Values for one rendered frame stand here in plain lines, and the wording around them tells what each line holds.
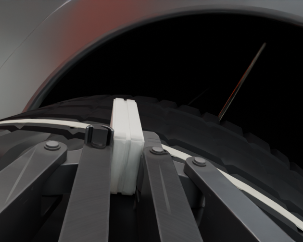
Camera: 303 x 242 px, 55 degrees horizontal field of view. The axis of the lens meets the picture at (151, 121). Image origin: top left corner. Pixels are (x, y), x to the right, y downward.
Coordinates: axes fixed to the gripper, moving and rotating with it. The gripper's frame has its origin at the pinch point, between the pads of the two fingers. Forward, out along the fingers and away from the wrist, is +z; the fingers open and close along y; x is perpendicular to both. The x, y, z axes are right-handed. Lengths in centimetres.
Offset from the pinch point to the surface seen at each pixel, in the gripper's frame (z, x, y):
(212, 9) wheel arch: 27.3, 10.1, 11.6
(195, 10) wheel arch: 28.3, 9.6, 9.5
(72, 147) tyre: 1.3, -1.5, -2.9
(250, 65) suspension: 49, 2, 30
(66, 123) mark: 6.4, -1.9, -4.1
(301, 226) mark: -1.3, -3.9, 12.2
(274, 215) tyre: -1.4, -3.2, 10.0
